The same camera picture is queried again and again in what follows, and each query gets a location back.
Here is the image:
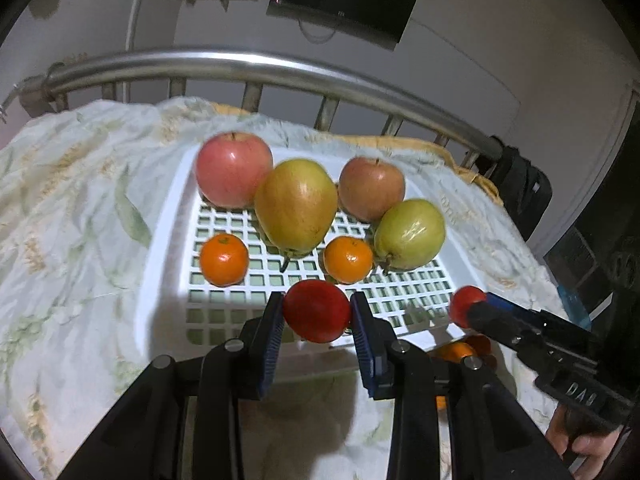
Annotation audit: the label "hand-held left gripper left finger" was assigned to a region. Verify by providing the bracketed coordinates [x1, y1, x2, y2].
[57, 291, 287, 480]

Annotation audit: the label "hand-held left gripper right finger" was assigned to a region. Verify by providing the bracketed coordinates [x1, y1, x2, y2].
[349, 291, 576, 480]

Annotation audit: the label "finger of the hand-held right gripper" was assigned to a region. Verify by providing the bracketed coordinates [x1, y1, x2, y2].
[485, 292, 591, 337]
[466, 301, 556, 372]

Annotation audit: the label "red cherry tomato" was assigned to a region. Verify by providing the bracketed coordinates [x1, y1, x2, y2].
[449, 285, 488, 330]
[282, 280, 352, 344]

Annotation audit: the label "orange tangerine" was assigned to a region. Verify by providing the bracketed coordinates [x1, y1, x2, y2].
[432, 340, 478, 409]
[323, 236, 374, 286]
[200, 233, 250, 288]

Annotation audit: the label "white slotted plastic tray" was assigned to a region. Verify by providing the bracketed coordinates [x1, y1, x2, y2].
[134, 146, 488, 386]

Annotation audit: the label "green pear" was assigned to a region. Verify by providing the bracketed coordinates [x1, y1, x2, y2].
[374, 198, 447, 276]

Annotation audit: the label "yellow pear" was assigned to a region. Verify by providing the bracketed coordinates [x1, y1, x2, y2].
[254, 158, 339, 273]

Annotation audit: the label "brownish red apple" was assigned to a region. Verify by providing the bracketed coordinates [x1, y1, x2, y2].
[338, 157, 406, 223]

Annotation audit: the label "pink red apple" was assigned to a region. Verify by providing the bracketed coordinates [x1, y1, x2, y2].
[195, 131, 274, 209]

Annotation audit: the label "person's right hand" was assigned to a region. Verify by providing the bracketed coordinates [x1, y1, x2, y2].
[545, 402, 632, 479]

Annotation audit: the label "blue plastic bag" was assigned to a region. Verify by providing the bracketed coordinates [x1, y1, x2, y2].
[557, 285, 593, 331]

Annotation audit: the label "black clothes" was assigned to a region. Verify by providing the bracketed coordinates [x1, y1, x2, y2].
[487, 135, 553, 241]

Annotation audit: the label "pale leaf-print blanket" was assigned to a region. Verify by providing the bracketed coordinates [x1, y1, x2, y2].
[0, 97, 566, 480]

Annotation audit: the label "steel bed rail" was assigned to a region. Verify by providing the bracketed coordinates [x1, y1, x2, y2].
[17, 49, 503, 161]

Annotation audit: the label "television cable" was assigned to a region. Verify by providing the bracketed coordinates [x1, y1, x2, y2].
[297, 17, 336, 42]

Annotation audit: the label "white wall pipe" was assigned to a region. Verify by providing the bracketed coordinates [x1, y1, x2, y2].
[126, 0, 152, 53]

